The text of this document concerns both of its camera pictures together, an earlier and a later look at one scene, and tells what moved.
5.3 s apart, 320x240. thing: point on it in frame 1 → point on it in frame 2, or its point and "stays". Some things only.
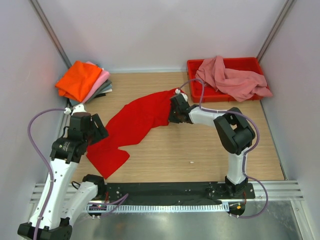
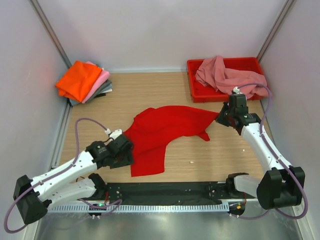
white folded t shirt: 109,90 stays
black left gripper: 101,132 → 128,160
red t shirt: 129,126 → 152,131
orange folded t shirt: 77,81 stays
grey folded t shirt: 105,83 stays
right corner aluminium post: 274,30 stays
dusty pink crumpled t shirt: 235,84 stays
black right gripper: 171,118 → 220,118
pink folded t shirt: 104,76 stays
